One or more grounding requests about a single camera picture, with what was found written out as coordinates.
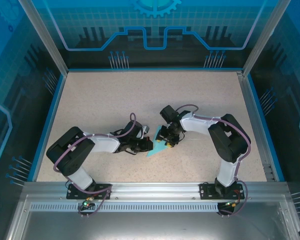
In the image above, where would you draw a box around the aluminium front frame rail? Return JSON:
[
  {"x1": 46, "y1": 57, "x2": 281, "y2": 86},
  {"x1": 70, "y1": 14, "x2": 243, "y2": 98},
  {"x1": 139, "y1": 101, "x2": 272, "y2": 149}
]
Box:
[{"x1": 22, "y1": 181, "x2": 290, "y2": 201}]

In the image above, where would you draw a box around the blue printed side panel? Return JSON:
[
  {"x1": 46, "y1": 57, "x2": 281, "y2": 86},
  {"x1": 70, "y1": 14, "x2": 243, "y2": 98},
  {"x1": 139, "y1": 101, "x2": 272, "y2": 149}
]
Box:
[
  {"x1": 0, "y1": 0, "x2": 66, "y2": 240},
  {"x1": 247, "y1": 0, "x2": 300, "y2": 240}
]

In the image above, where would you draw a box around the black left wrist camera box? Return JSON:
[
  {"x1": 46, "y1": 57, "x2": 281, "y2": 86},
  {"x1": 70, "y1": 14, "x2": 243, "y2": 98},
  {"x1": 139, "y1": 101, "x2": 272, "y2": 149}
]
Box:
[{"x1": 124, "y1": 121, "x2": 152, "y2": 140}]

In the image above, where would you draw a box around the blue table edge strip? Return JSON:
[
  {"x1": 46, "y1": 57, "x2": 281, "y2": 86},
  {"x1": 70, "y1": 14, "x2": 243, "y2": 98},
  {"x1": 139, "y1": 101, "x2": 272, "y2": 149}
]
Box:
[
  {"x1": 27, "y1": 73, "x2": 67, "y2": 183},
  {"x1": 67, "y1": 66, "x2": 243, "y2": 73}
]

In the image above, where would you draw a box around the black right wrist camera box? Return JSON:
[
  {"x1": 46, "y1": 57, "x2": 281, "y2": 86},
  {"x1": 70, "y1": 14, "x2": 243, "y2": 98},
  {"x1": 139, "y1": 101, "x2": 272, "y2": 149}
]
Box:
[{"x1": 159, "y1": 104, "x2": 180, "y2": 124}]

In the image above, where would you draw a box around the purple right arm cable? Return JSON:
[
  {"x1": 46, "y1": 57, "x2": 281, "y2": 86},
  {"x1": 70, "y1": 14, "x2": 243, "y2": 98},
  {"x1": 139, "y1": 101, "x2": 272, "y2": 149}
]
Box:
[{"x1": 176, "y1": 104, "x2": 252, "y2": 216}]

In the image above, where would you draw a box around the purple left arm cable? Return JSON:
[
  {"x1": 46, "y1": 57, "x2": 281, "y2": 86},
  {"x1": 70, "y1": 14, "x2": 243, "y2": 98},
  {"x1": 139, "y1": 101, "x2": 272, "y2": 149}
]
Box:
[{"x1": 52, "y1": 112, "x2": 137, "y2": 218}]

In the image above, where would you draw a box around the grey metal cover sheet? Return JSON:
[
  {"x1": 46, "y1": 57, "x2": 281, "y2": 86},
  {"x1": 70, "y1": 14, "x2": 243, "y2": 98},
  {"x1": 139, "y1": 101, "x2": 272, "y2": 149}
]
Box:
[{"x1": 4, "y1": 194, "x2": 300, "y2": 240}]

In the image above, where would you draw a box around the aluminium frame post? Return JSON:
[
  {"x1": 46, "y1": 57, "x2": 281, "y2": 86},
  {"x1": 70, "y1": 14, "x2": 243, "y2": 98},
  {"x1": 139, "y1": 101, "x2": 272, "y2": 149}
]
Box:
[
  {"x1": 241, "y1": 0, "x2": 292, "y2": 77},
  {"x1": 17, "y1": 0, "x2": 70, "y2": 76}
]

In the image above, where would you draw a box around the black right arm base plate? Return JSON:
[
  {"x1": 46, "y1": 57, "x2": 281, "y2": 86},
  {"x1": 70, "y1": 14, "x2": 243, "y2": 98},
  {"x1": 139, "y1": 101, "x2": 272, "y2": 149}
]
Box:
[{"x1": 199, "y1": 182, "x2": 244, "y2": 201}]

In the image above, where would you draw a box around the blue printed back panel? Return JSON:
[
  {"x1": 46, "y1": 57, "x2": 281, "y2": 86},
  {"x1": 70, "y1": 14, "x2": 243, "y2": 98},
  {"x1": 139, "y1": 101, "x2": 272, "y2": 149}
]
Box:
[{"x1": 31, "y1": 0, "x2": 278, "y2": 70}]

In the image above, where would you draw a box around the slotted metal cable duct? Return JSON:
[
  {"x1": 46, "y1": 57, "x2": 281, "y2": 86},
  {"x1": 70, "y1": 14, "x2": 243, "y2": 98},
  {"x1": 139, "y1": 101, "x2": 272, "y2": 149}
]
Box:
[{"x1": 29, "y1": 202, "x2": 232, "y2": 211}]

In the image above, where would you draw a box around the aluminium side frame rail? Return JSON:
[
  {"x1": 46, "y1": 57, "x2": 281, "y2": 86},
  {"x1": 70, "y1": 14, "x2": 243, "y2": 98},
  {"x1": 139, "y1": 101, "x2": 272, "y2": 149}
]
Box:
[{"x1": 236, "y1": 70, "x2": 278, "y2": 183}]

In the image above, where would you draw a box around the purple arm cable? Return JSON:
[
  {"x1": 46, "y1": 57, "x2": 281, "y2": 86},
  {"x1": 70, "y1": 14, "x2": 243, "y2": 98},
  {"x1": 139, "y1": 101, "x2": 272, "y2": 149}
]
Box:
[
  {"x1": 52, "y1": 112, "x2": 137, "y2": 218},
  {"x1": 176, "y1": 104, "x2": 252, "y2": 216}
]

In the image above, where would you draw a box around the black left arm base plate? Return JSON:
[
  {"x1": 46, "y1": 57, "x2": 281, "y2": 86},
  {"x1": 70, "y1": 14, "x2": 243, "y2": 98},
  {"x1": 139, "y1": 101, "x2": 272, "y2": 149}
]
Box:
[{"x1": 66, "y1": 183, "x2": 113, "y2": 201}]

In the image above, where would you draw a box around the connector board with green light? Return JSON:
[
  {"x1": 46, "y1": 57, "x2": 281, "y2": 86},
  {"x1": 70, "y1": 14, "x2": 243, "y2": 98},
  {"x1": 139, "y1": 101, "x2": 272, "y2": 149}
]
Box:
[
  {"x1": 223, "y1": 199, "x2": 242, "y2": 208},
  {"x1": 80, "y1": 196, "x2": 95, "y2": 208}
]

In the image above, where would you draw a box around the light blue cloth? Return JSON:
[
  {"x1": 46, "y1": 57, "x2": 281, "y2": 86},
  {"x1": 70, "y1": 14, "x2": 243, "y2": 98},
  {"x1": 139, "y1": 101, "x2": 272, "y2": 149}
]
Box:
[{"x1": 145, "y1": 124, "x2": 169, "y2": 158}]

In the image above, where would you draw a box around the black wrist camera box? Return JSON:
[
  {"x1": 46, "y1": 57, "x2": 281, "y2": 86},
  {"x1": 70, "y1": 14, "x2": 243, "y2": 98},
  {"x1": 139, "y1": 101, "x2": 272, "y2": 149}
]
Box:
[
  {"x1": 159, "y1": 104, "x2": 180, "y2": 124},
  {"x1": 124, "y1": 121, "x2": 152, "y2": 140}
]

